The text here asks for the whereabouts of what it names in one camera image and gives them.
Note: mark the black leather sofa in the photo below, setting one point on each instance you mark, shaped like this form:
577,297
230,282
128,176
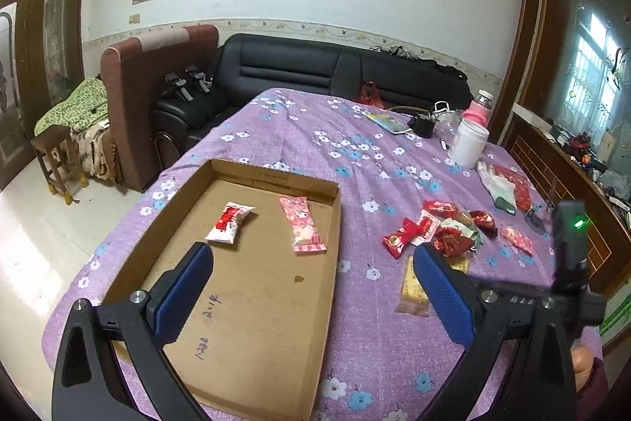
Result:
248,65

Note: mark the pink snack packet in tray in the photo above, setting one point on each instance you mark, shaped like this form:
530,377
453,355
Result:
306,237

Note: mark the flat cardboard tray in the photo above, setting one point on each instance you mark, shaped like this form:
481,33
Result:
254,344

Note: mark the red white long packet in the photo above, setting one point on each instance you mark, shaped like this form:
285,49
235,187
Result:
427,224

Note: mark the brown armchair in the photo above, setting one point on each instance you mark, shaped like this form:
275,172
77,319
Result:
134,73

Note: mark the white plastic jar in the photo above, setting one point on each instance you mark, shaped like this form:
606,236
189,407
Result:
468,144

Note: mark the red patterned gift bag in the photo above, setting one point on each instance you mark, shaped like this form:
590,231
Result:
521,186

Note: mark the wooden stool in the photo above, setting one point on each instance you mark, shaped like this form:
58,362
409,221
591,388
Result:
57,155

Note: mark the red candy packet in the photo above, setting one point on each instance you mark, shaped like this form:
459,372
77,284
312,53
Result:
441,209

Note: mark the green patterned cushion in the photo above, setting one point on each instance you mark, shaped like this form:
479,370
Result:
86,106

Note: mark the colourful booklet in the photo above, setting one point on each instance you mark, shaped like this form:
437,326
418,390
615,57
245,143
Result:
388,123

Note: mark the yellow cake bar packet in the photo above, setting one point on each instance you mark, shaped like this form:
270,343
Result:
413,299

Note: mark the black phone stand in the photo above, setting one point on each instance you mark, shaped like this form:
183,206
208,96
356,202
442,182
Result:
537,212

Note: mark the small yellow cake packet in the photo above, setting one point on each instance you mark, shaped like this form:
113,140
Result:
460,263

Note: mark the green white wrapper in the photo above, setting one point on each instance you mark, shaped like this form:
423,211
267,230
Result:
455,226

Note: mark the red plastic bag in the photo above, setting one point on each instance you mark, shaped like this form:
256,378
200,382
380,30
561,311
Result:
369,96

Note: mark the pink packet on table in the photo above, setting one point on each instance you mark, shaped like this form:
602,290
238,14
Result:
517,239

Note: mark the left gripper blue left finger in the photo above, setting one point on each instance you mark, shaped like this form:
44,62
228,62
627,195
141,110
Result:
89,383

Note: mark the dark red puffed snack bag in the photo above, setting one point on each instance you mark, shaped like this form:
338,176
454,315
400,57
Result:
451,243

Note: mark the black cup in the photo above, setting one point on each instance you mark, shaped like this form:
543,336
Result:
423,125

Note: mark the pink sleeved thermos bottle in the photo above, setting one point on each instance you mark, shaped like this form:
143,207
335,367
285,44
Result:
480,108

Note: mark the wooden door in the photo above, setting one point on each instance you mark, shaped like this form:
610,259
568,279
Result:
41,63

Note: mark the red packet left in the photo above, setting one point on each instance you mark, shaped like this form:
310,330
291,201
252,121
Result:
396,242

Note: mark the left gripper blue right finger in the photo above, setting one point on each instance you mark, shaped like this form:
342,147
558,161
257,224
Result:
534,386

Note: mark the white red snack packet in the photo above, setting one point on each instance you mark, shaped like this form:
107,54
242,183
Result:
226,227

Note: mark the purple floral tablecloth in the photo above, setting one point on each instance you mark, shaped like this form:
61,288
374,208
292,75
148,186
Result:
378,364

